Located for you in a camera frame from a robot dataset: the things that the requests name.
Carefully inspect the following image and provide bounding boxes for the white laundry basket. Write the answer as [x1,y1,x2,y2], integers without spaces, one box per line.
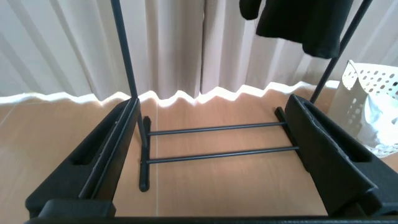
[326,59,398,159]

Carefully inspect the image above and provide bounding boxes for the beige curtain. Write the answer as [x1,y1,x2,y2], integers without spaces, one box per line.
[0,0,398,102]

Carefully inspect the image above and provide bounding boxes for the white printed t-shirt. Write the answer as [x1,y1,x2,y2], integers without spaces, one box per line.
[357,91,398,150]

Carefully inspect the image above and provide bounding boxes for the black clothes rack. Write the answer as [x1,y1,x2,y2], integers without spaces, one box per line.
[110,0,374,193]

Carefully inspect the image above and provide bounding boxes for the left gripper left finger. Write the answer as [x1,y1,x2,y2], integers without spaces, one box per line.
[25,98,141,218]

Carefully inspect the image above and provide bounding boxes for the black drawstring shorts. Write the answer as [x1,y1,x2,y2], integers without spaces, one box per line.
[238,0,355,60]

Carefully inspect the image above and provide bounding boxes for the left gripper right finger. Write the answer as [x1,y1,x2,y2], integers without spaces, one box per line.
[285,94,398,217]

